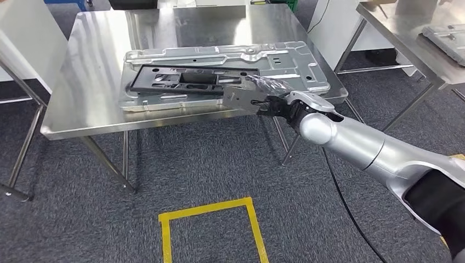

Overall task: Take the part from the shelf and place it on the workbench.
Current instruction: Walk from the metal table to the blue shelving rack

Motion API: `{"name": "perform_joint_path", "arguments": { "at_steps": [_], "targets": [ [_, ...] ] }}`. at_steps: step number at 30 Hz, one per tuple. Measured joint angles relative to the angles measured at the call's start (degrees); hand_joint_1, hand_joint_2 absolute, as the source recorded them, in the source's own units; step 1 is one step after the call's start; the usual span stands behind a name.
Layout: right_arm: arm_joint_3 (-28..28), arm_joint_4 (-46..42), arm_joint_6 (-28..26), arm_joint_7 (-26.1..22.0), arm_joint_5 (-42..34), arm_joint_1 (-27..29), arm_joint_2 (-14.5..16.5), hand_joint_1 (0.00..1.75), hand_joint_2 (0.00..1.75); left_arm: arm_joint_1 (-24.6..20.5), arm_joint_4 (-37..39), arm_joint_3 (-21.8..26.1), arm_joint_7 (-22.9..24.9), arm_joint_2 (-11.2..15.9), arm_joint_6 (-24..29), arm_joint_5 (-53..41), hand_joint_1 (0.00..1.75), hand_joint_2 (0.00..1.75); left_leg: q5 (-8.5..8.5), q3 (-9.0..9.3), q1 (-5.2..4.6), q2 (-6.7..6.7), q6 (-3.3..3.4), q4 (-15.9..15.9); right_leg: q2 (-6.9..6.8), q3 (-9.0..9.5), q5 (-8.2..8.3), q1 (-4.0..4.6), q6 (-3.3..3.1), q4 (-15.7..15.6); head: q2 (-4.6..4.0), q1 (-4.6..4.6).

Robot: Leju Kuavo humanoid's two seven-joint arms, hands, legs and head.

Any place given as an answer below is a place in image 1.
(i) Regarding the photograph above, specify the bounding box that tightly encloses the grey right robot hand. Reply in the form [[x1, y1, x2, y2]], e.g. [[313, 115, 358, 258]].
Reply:
[[256, 96, 344, 134]]

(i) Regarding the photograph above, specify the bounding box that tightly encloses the long black plastic part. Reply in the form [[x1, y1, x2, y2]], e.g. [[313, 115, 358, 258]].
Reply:
[[130, 64, 271, 114]]

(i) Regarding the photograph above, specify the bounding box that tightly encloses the stainless steel workbench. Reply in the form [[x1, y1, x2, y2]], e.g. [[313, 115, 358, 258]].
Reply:
[[41, 3, 349, 194]]

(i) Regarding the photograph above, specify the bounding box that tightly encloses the clear plastic wrap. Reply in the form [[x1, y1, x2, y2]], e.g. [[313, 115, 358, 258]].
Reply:
[[247, 75, 295, 98]]

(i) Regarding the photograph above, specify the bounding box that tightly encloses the stamped grey metal plate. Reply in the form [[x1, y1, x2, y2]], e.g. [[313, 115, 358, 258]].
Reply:
[[119, 41, 331, 112]]

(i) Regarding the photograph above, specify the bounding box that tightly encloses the white partition board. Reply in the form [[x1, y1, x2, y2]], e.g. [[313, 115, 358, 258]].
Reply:
[[0, 0, 69, 94], [308, 0, 418, 77]]

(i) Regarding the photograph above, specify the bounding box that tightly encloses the black round floor object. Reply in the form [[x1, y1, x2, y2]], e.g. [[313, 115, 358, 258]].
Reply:
[[365, 49, 399, 67]]

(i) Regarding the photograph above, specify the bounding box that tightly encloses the green plastic crate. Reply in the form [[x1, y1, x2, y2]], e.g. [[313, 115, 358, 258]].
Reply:
[[270, 0, 299, 14]]

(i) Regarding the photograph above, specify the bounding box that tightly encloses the stainless steel side table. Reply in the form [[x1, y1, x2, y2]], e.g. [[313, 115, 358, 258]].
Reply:
[[334, 0, 465, 133], [0, 58, 48, 202]]

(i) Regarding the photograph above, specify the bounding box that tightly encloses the small grey metal plate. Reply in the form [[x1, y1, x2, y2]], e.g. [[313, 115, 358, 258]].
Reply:
[[421, 23, 465, 67]]

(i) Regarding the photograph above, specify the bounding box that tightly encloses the black equipment case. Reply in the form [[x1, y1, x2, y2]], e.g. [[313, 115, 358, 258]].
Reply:
[[108, 0, 159, 10]]

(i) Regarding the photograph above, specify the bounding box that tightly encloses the blue metal cart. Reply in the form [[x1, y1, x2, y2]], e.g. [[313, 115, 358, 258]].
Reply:
[[43, 0, 89, 12]]

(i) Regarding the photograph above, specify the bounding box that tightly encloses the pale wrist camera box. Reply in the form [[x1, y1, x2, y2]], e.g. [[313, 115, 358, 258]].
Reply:
[[288, 90, 336, 113]]

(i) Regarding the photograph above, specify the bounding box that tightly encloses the thin black wall cable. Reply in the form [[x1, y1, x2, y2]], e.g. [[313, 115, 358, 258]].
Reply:
[[308, 0, 331, 34]]

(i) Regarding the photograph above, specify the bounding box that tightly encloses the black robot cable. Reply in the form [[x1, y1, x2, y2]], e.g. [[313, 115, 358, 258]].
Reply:
[[321, 147, 388, 263]]

